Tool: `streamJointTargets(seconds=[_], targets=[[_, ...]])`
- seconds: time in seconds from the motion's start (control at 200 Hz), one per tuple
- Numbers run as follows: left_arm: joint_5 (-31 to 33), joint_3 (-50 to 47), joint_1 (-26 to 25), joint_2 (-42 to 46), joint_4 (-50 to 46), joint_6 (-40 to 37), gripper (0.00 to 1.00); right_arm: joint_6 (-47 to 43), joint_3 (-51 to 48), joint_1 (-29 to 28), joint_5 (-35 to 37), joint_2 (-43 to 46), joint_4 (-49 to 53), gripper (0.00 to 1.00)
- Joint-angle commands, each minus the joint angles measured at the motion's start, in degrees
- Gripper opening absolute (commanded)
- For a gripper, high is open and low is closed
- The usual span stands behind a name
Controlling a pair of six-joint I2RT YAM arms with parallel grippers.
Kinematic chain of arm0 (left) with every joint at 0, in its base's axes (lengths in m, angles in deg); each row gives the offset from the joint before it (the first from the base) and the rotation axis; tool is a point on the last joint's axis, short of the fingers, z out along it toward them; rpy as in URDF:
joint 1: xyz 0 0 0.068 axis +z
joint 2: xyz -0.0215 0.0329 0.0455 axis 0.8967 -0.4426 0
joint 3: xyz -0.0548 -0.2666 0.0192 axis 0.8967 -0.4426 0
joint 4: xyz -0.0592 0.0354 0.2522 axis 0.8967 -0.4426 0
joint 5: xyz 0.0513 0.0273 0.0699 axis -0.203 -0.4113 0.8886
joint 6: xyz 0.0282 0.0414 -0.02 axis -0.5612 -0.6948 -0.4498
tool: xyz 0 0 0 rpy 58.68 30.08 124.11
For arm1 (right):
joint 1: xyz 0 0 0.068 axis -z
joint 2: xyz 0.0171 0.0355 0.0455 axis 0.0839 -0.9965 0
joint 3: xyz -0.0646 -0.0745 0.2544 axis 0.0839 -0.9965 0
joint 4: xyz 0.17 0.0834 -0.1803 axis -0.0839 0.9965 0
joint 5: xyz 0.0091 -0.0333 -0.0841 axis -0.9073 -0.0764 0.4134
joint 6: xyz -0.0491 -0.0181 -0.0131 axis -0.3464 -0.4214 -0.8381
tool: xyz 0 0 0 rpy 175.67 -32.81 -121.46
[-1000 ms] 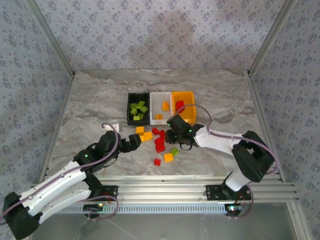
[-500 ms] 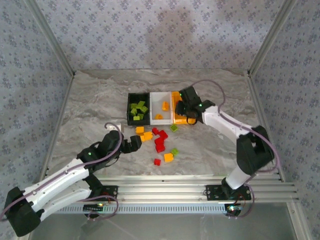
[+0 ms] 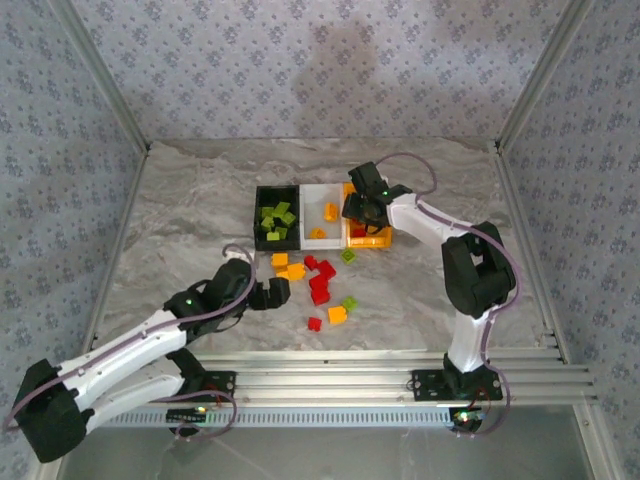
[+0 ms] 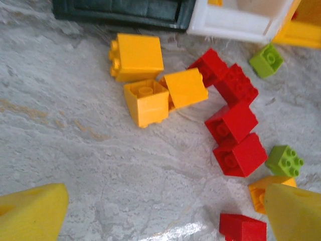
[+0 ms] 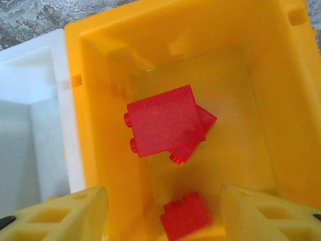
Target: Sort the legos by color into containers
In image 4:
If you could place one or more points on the black plastic bin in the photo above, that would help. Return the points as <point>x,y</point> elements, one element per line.
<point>125,10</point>

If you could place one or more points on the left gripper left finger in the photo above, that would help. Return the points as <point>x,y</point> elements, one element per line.
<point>30,213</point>

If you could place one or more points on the yellow lego brick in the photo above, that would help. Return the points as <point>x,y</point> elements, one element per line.
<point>186,88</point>
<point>258,193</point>
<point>140,57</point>
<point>146,105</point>
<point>215,2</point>

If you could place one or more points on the orange plastic bin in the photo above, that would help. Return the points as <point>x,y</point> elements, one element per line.
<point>301,35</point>

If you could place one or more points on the red lego brick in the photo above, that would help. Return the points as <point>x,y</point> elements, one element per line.
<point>242,155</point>
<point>232,124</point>
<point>237,85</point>
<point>210,64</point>
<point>242,227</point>

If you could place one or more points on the green lego brick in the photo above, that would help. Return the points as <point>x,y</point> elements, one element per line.
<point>284,160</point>
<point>266,60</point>

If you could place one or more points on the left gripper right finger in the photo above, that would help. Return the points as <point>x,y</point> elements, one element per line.
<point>296,216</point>

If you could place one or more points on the white plastic bin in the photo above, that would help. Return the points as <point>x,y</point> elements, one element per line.
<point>225,25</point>

